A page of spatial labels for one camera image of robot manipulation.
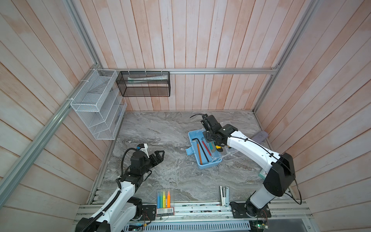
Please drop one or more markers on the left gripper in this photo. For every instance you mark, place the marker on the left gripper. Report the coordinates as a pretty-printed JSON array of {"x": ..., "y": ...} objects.
[{"x": 160, "y": 159}]

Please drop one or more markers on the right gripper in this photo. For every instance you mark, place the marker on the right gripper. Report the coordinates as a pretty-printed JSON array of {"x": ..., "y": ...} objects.
[{"x": 205, "y": 137}]

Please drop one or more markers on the teal handled tool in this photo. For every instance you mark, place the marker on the teal handled tool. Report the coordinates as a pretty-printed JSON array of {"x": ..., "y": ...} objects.
[{"x": 212, "y": 147}]

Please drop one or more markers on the large black yellow screwdriver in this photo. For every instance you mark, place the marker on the large black yellow screwdriver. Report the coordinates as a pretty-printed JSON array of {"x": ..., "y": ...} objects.
[{"x": 219, "y": 148}]

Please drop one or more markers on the blue plastic tool box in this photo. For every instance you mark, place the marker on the blue plastic tool box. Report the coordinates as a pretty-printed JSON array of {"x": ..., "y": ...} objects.
[{"x": 218, "y": 157}]

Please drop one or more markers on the black hex key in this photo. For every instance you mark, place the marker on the black hex key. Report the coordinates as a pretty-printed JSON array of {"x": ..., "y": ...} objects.
[{"x": 199, "y": 143}]

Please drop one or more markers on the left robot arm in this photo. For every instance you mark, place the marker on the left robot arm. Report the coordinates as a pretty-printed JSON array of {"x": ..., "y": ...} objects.
[{"x": 122, "y": 206}]

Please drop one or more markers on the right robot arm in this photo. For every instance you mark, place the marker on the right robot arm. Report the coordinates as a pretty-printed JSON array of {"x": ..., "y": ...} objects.
[{"x": 279, "y": 167}]

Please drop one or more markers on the highlighter pen pack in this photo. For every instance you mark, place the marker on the highlighter pen pack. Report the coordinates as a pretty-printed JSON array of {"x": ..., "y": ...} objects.
[{"x": 165, "y": 203}]

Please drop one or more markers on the white stapler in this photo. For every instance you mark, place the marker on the white stapler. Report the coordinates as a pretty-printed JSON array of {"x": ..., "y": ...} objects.
[{"x": 225, "y": 196}]

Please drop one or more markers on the black mesh basket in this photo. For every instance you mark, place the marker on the black mesh basket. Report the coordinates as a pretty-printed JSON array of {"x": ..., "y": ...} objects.
[{"x": 144, "y": 83}]

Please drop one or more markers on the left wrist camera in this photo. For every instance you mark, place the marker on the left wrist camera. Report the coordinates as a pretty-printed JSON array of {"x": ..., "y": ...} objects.
[{"x": 144, "y": 148}]

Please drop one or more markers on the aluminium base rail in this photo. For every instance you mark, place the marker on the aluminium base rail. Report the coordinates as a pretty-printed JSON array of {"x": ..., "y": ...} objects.
[{"x": 213, "y": 211}]

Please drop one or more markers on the white wire mesh shelf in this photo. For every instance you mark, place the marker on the white wire mesh shelf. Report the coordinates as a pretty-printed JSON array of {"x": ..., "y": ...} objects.
[{"x": 99, "y": 105}]

